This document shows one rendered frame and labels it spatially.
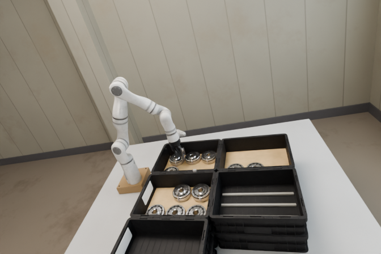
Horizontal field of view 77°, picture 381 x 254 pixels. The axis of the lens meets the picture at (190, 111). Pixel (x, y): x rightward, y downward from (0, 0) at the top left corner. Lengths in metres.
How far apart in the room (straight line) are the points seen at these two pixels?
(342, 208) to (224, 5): 2.18
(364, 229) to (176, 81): 2.39
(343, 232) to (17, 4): 3.69
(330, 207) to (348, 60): 2.14
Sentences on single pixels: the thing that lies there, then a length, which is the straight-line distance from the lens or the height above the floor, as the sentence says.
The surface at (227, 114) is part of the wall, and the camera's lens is 3.24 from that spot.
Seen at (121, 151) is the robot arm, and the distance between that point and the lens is 1.60.
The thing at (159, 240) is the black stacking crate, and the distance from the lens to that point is 1.29.
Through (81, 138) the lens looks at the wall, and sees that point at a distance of 4.03.
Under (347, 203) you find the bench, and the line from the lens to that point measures 1.51.
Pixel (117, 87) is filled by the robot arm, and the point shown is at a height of 1.45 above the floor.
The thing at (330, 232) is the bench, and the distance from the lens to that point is 1.39.
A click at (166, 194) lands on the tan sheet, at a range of 1.47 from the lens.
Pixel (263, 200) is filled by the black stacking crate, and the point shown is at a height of 0.83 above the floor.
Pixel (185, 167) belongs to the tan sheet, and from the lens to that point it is 1.59.
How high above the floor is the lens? 1.81
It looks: 26 degrees down
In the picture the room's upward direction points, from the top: 15 degrees counter-clockwise
